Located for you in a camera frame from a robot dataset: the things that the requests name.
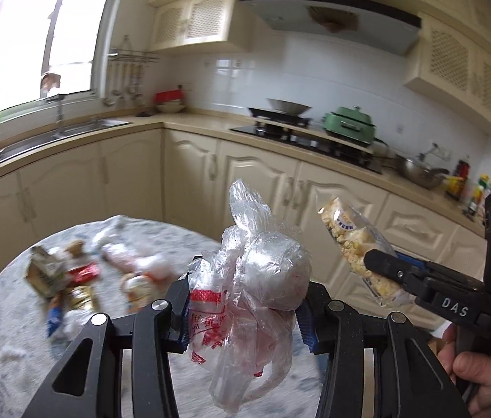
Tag popcorn snack bag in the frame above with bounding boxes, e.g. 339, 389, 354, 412
318, 196, 413, 308

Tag clear plastic bag red print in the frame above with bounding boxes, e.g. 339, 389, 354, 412
187, 179, 312, 414

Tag crushed beverage carton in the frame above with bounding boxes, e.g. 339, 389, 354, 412
24, 245, 71, 299

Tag steel kitchen sink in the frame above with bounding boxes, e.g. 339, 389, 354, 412
0, 118, 129, 164

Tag person right hand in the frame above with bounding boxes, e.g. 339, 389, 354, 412
437, 324, 491, 417

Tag pink clear plastic bag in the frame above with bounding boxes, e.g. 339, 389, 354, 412
100, 242, 174, 282

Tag yellow cap condiment bottle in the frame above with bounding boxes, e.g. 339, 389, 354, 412
465, 174, 489, 219

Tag gold snack wrapper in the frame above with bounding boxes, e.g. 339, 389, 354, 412
67, 285, 99, 312

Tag red cap sauce bottle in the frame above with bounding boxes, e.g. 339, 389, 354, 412
445, 156, 470, 201

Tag blue white tablecloth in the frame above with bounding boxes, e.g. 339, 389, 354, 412
0, 218, 328, 417

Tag steel bowl on counter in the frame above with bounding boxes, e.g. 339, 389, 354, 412
395, 155, 450, 190

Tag red snack wrapper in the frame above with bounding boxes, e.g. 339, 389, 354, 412
68, 262, 100, 286

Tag blue snack wrapper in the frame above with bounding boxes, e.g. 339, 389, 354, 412
46, 303, 63, 338

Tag brown bread piece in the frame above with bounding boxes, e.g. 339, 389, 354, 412
64, 239, 85, 258

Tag white crumpled tissue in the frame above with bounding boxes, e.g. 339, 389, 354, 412
0, 345, 28, 363

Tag cream lower cabinets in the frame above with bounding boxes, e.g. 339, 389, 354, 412
0, 126, 485, 310

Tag green electric cooking pot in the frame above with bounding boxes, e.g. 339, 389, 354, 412
323, 106, 376, 146

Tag black gas stove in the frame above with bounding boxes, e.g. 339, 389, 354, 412
231, 108, 382, 174

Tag cream upper cabinet right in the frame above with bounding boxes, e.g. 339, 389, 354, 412
404, 12, 491, 136

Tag cream cabinet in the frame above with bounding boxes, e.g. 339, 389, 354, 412
404, 12, 491, 136
150, 0, 255, 55

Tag steel wok on stove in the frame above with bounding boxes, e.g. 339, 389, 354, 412
267, 98, 311, 116

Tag steel faucet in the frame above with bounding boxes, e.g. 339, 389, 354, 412
45, 93, 66, 137

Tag grey range hood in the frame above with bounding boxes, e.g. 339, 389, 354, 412
240, 0, 421, 56

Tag hanging utensil rack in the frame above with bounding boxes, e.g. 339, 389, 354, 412
102, 35, 159, 108

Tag cream upper cabinet left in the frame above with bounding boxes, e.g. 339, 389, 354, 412
150, 0, 255, 55

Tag window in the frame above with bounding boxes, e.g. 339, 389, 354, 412
0, 0, 107, 111

